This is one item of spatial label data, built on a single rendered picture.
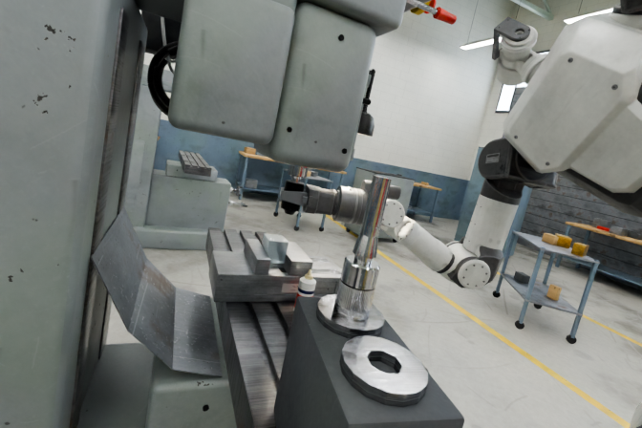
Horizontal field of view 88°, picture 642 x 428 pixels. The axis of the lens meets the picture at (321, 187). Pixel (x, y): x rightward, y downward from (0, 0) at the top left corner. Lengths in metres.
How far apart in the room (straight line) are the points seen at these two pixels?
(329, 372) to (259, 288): 0.51
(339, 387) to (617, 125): 0.55
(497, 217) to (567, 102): 0.32
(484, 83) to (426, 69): 2.03
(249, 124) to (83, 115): 0.26
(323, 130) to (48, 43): 0.45
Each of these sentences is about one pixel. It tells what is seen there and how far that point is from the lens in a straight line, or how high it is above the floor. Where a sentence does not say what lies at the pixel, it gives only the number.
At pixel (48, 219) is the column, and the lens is 0.57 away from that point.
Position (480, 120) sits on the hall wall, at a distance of 10.64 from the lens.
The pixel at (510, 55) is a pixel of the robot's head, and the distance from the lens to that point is 0.82.
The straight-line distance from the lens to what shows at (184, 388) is 0.77.
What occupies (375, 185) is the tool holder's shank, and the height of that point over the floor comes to 1.33.
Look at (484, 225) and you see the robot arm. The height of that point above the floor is 1.25.
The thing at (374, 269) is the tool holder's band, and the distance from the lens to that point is 0.43.
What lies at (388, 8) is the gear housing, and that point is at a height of 1.66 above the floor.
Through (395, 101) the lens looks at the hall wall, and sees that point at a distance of 8.78.
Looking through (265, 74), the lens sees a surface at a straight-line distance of 0.65.
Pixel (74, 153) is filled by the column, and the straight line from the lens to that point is 0.54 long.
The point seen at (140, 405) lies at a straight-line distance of 0.91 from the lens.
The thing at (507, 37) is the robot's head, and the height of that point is 1.64.
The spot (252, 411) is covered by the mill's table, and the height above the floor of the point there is 0.96.
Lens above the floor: 1.37
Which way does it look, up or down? 7 degrees down
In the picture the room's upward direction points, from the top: 12 degrees clockwise
